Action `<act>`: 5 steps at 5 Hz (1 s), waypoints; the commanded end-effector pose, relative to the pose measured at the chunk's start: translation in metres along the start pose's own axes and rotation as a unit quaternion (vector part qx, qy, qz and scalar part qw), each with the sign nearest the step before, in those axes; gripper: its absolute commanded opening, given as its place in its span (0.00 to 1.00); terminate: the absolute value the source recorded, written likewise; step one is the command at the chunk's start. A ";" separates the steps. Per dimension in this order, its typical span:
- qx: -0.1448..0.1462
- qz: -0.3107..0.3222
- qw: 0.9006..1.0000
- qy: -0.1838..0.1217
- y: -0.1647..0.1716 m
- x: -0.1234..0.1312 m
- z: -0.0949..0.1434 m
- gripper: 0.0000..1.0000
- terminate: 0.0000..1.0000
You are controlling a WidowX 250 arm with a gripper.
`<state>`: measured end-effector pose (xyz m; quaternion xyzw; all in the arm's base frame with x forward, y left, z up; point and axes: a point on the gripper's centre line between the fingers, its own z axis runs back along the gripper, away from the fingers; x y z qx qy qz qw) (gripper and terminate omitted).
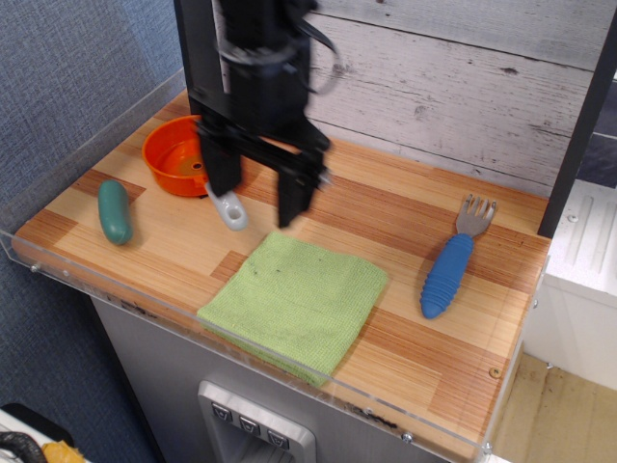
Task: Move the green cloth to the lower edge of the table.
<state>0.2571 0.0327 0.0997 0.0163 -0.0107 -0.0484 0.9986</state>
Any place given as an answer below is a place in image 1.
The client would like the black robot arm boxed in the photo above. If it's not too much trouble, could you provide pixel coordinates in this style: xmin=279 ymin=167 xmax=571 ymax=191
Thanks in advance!
xmin=190 ymin=1 xmax=336 ymax=229

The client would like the black cable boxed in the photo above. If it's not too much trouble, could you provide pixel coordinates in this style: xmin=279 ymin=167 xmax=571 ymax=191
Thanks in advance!
xmin=0 ymin=431 xmax=47 ymax=463

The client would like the grey cabinet with button panel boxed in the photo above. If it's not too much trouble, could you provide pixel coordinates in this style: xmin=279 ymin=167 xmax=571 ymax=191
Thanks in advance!
xmin=94 ymin=300 xmax=440 ymax=462

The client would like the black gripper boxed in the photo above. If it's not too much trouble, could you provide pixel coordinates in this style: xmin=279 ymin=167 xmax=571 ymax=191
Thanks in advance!
xmin=195 ymin=47 xmax=333 ymax=229

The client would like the green cloth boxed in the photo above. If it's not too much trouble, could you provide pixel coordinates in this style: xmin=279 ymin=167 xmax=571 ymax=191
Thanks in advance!
xmin=198 ymin=232 xmax=388 ymax=387

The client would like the clear acrylic table guard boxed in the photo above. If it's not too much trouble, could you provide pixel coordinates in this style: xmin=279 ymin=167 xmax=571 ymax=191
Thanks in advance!
xmin=9 ymin=95 xmax=550 ymax=462

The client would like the black left frame post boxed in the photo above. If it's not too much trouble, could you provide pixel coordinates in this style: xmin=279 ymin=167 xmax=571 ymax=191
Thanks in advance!
xmin=174 ymin=0 xmax=227 ymax=115

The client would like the green toy pickle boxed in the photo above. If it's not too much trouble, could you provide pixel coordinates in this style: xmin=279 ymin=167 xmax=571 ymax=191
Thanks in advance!
xmin=97 ymin=179 xmax=133 ymax=245

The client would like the orange toy pan grey handle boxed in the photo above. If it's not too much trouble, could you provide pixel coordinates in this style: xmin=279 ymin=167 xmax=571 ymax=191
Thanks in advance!
xmin=142 ymin=115 xmax=249 ymax=232

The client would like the black right frame post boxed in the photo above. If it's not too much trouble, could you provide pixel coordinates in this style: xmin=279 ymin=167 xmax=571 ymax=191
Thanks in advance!
xmin=537 ymin=12 xmax=616 ymax=238

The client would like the yellow object at corner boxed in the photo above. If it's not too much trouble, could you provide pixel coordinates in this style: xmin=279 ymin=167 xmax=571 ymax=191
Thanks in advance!
xmin=41 ymin=441 xmax=88 ymax=463

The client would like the fork with blue handle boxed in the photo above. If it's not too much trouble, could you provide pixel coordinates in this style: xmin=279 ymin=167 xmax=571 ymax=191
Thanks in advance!
xmin=420 ymin=195 xmax=497 ymax=319

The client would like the black frame post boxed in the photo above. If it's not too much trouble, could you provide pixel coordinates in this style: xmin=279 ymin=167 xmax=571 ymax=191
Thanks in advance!
xmin=537 ymin=12 xmax=616 ymax=238
xmin=174 ymin=0 xmax=227 ymax=115

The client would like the white side unit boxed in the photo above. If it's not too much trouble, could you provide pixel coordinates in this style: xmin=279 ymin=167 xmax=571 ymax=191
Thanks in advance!
xmin=523 ymin=180 xmax=616 ymax=389

